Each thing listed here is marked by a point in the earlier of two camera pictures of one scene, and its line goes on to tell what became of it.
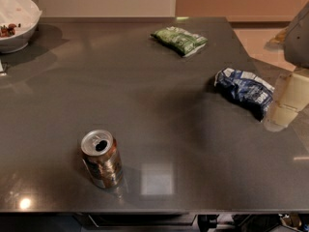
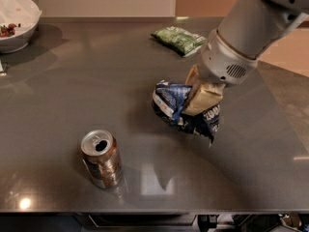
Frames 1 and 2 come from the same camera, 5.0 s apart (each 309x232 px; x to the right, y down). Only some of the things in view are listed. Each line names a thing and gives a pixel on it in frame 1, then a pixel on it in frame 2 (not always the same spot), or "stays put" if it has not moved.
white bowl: (15, 9) stays put
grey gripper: (297, 39) -> (222, 61)
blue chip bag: (244, 89) -> (169, 101)
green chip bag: (180, 41) stays put
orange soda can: (101, 156) stays put
